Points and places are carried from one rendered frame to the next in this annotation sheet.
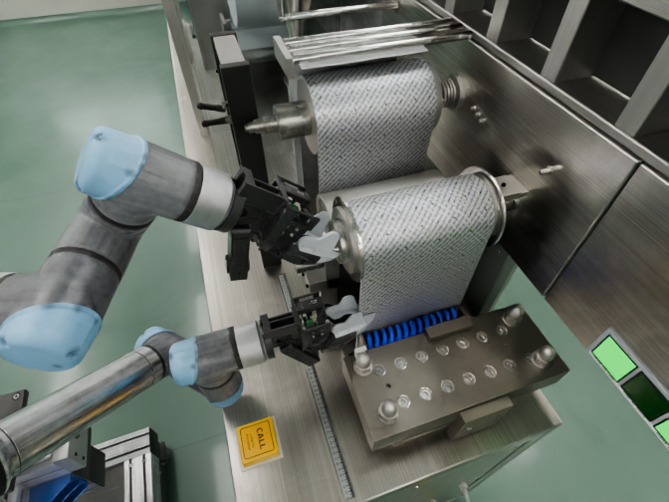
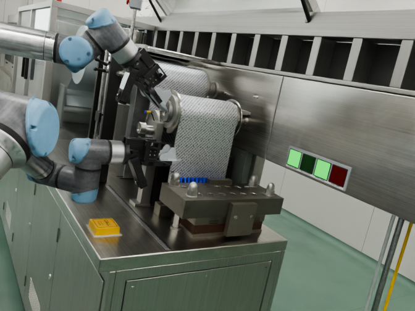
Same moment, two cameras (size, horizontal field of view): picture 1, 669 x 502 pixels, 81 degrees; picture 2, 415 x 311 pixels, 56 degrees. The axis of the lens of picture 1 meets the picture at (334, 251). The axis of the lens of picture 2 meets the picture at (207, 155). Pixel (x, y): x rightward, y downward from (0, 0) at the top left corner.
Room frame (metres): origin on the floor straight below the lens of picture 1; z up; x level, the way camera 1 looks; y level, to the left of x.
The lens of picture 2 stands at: (-0.88, 0.20, 1.40)
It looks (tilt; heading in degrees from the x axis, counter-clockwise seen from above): 12 degrees down; 344
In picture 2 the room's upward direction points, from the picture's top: 11 degrees clockwise
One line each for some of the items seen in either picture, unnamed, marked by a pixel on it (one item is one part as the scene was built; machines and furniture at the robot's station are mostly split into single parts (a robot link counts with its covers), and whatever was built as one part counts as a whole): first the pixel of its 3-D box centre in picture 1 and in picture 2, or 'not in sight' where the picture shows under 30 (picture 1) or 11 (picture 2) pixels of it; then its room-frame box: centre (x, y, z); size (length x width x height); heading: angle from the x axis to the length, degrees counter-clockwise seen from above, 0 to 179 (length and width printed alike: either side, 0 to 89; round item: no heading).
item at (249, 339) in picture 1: (252, 342); (115, 152); (0.33, 0.15, 1.11); 0.08 x 0.05 x 0.08; 18
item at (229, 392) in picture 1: (213, 376); (81, 182); (0.31, 0.23, 1.01); 0.11 x 0.08 x 0.11; 64
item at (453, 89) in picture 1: (439, 94); (207, 88); (0.78, -0.22, 1.33); 0.07 x 0.07 x 0.07; 18
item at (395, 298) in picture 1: (416, 295); (202, 156); (0.43, -0.16, 1.11); 0.23 x 0.01 x 0.18; 108
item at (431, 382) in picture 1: (451, 370); (223, 199); (0.33, -0.23, 1.00); 0.40 x 0.16 x 0.06; 108
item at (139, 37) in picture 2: not in sight; (131, 36); (1.16, 0.11, 1.50); 0.14 x 0.14 x 0.06
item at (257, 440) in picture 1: (258, 440); (104, 226); (0.22, 0.15, 0.91); 0.07 x 0.07 x 0.02; 18
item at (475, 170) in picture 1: (478, 207); (229, 118); (0.53, -0.26, 1.25); 0.15 x 0.01 x 0.15; 18
